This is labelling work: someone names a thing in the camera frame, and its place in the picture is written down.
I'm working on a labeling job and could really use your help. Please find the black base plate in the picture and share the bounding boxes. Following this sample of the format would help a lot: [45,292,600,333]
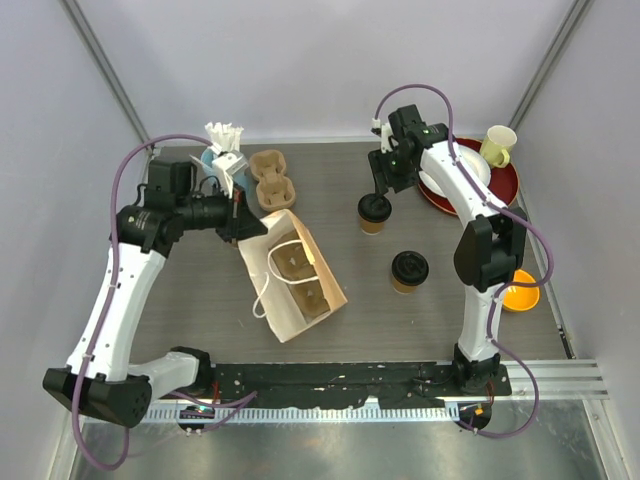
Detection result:
[181,362,512,410]

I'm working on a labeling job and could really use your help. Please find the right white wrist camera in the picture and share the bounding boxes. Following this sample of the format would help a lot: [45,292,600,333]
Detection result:
[371,118,393,153]

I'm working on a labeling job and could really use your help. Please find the brown paper bag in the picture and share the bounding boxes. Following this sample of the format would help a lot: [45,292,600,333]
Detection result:
[238,209,347,343]

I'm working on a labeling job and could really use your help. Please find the black coffee cup lid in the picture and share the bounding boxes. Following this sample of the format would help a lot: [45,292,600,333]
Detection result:
[391,250,430,287]

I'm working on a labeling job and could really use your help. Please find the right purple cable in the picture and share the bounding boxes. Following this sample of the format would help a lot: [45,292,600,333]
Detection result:
[374,83,557,441]

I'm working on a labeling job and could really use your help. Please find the orange bowl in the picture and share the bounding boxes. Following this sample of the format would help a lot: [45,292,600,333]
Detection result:
[503,269,541,313]

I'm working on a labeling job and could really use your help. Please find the purple cable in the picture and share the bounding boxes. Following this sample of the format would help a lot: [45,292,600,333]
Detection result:
[71,134,259,470]
[374,83,557,441]

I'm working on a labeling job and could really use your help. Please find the pale yellow mug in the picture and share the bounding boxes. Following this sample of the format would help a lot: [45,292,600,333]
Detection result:
[480,125,518,168]

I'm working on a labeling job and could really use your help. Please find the cardboard cup carrier stack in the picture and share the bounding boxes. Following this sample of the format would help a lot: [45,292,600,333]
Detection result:
[249,150,296,212]

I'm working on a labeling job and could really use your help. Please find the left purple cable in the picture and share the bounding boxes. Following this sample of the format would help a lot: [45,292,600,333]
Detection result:
[71,134,259,470]

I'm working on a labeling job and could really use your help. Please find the brown paper cup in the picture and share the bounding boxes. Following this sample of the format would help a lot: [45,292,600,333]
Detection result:
[392,277,419,295]
[359,217,386,235]

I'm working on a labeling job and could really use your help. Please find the white paper plate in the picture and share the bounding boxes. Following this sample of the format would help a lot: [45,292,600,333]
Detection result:
[419,144,491,198]

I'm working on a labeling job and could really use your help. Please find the aluminium frame rail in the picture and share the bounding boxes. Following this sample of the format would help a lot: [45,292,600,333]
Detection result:
[168,360,608,411]

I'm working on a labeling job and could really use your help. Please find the light blue straw holder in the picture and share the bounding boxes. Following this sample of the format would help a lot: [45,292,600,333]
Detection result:
[200,148,221,189]

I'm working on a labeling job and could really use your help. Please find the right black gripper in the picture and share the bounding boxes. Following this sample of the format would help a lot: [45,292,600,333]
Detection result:
[367,145,418,198]

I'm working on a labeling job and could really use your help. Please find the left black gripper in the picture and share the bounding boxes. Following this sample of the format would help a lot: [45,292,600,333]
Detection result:
[176,180,268,243]

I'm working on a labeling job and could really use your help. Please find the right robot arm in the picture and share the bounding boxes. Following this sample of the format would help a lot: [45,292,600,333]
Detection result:
[368,105,527,395]

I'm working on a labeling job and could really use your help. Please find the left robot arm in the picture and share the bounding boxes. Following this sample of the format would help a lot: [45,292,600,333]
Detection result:
[43,158,267,428]

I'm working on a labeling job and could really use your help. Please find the single cardboard cup carrier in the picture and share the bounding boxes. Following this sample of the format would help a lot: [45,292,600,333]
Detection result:
[271,239,329,323]

